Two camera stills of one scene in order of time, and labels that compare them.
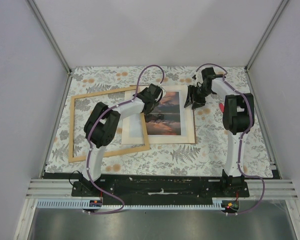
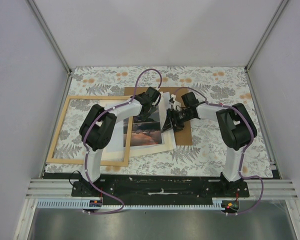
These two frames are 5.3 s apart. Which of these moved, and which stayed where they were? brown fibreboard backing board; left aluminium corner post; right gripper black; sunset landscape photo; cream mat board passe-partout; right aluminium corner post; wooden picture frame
Moved: cream mat board passe-partout; right gripper black; sunset landscape photo; brown fibreboard backing board; wooden picture frame
Stayed: right aluminium corner post; left aluminium corner post
